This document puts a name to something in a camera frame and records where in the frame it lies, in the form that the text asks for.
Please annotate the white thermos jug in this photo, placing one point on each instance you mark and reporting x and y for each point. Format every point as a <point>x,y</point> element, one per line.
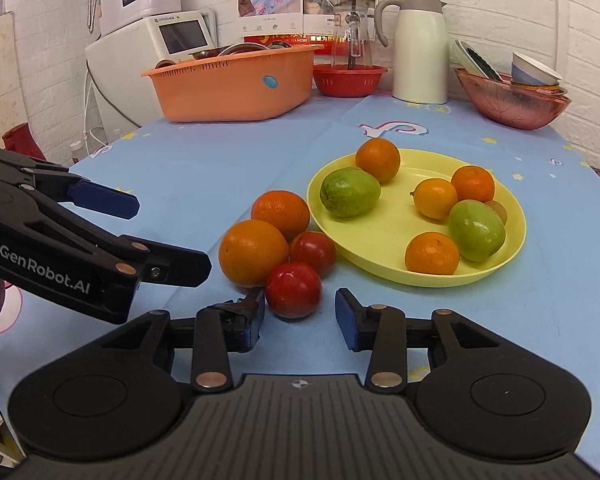
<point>420,55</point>

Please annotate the large orange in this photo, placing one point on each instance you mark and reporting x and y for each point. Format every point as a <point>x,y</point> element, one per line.
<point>253,252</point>

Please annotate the orange plastic basket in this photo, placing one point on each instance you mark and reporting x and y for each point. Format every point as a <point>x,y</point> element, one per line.
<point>220,90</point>

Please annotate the yellow plastic plate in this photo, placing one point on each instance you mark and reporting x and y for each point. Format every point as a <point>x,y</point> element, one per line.
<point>385,240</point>

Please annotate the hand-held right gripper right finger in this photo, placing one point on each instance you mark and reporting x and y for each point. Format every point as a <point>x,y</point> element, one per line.
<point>347,322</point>

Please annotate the glass pitcher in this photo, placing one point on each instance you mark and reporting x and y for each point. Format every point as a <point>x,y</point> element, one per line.
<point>352,35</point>

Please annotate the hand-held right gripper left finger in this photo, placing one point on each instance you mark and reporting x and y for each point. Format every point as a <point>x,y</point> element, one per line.
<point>252,325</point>

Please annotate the white appliance with screen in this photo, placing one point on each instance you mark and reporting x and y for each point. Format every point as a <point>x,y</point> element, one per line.
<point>125,60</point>

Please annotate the orange-rimmed bowl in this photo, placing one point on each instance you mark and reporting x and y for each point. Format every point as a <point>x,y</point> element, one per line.
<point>545,90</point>

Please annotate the white wall conduit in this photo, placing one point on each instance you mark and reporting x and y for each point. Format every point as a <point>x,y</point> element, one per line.
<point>560,10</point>

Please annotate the red tomato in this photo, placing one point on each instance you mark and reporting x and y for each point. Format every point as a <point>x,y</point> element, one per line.
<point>312,252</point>
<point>293,290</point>

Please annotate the brown bowl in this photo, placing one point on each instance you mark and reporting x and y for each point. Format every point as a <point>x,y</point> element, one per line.
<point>165,64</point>

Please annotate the brown longan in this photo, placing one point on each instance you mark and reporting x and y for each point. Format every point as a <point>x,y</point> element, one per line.
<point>500,211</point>

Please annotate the blue printed tablecloth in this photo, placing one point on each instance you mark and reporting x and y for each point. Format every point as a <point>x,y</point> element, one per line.
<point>180,175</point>

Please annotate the steel pot lid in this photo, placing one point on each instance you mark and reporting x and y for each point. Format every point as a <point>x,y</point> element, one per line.
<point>242,49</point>

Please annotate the dark red stool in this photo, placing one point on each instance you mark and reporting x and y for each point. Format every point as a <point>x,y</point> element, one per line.
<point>22,142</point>

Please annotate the white and blue bowl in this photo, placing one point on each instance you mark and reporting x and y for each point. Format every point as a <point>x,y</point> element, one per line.
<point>532,70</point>

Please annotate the white plastic bottle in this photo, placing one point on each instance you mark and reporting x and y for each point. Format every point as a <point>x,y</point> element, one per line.
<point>75,152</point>

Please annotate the small yellowish orange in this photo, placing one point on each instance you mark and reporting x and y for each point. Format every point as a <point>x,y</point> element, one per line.
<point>435,198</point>

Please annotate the steel pan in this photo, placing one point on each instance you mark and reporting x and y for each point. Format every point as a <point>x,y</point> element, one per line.
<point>205,53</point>

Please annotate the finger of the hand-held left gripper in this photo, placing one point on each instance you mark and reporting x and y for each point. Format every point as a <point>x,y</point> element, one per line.
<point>175,266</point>
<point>105,199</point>

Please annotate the white tilted dish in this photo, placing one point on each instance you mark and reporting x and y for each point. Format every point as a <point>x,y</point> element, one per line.
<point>472,62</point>

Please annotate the red plastic basket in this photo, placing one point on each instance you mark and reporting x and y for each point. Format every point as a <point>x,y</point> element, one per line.
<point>350,82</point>

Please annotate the green mango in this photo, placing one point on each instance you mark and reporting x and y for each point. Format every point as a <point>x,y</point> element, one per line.
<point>476,230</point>
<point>350,192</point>

